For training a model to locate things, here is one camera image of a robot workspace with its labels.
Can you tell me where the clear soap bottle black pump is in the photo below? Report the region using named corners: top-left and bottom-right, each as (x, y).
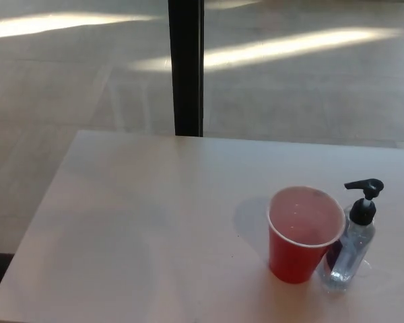
top-left (318, 178), bottom-right (384, 293)

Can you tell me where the red plastic cup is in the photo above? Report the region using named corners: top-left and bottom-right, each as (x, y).
top-left (267, 185), bottom-right (347, 284)

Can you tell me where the black window frame post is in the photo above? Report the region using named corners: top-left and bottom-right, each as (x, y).
top-left (167, 0), bottom-right (205, 138)

